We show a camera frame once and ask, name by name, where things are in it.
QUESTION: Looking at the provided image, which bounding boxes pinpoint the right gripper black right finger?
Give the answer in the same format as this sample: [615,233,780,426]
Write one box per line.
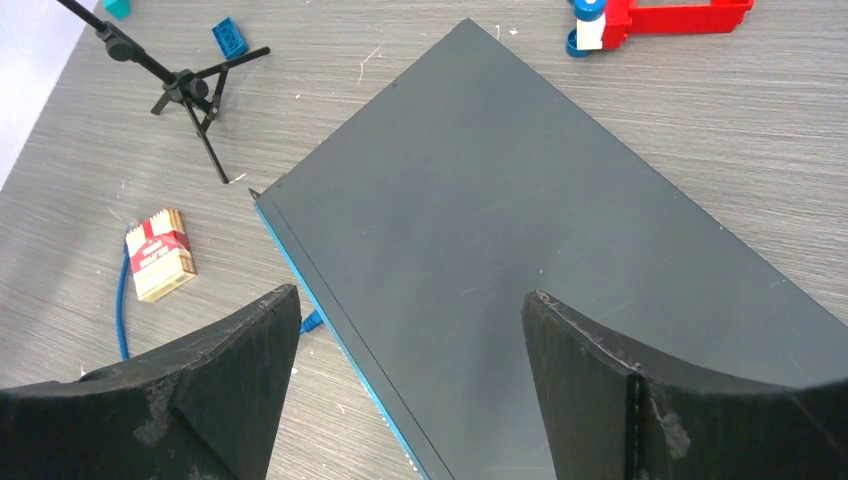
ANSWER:
[521,290,847,479]

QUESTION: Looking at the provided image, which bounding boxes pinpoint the teal toy block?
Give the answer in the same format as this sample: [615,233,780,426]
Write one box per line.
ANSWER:
[102,0,132,19]

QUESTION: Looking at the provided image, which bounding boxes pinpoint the blue toy brick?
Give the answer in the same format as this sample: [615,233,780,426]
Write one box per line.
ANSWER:
[212,17,249,60]

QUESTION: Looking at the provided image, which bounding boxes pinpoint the red white cigarette box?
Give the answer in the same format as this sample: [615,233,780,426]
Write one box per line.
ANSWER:
[125,208,197,303]

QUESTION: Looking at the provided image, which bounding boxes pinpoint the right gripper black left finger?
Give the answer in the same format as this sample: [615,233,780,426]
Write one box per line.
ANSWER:
[1,284,301,479]

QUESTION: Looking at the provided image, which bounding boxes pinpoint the dark grey network switch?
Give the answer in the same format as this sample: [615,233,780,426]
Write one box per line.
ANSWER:
[256,19,847,479]

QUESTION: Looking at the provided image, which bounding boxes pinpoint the red blue toy truck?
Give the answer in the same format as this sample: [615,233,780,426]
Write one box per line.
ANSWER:
[565,0,754,58]

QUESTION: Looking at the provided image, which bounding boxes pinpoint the blue ethernet cable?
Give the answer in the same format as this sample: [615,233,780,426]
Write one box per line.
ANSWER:
[115,241,325,362]

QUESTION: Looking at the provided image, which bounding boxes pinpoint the black microphone tripod stand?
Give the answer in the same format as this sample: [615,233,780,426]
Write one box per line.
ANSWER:
[58,0,270,184]

